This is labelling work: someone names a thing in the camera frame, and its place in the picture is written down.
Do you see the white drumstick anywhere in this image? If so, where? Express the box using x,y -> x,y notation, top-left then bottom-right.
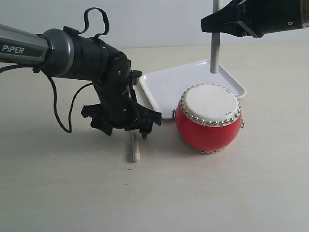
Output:
131,130 -> 140,162
210,0 -> 222,74

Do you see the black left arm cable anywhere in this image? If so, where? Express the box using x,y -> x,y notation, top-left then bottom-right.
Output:
0,7 -> 111,134

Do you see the white plastic tray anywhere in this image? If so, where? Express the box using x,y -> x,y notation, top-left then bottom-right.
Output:
139,59 -> 247,119

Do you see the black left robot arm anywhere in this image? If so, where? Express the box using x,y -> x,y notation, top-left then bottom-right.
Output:
0,25 -> 162,139

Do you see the red small drum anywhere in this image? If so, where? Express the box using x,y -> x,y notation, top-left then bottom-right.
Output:
175,83 -> 243,153

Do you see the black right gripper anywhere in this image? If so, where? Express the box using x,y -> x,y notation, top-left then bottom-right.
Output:
201,0 -> 309,38

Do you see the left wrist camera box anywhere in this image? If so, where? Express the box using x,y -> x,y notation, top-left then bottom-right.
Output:
129,70 -> 143,86

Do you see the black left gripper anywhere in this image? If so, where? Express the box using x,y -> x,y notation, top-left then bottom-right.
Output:
81,102 -> 162,139

